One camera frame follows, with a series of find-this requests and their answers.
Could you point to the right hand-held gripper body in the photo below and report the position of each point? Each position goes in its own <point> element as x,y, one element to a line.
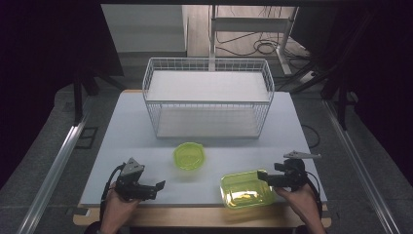
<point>293,172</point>

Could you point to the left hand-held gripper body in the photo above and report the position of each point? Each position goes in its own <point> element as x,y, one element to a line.
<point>131,182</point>

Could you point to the green rectangular plastic container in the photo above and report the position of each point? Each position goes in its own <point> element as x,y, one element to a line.
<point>246,190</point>

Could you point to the green round plastic bowl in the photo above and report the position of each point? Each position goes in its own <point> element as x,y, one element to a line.
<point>189,156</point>

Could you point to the person's left hand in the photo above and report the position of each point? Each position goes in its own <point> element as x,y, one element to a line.
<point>117,208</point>

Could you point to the person's right hand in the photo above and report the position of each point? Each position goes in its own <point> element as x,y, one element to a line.
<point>300,203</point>

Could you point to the black stand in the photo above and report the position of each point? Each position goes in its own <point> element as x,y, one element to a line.
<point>78,97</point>
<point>341,104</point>

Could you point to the white cabinet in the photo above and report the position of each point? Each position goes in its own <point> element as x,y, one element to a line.
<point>142,29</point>

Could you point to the black square floor frame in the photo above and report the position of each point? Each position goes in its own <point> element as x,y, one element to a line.
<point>87,138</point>

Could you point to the aluminium rail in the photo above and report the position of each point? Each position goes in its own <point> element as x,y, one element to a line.
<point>358,162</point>
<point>53,174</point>

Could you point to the white metal desk frame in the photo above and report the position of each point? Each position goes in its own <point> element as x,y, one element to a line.
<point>250,24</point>

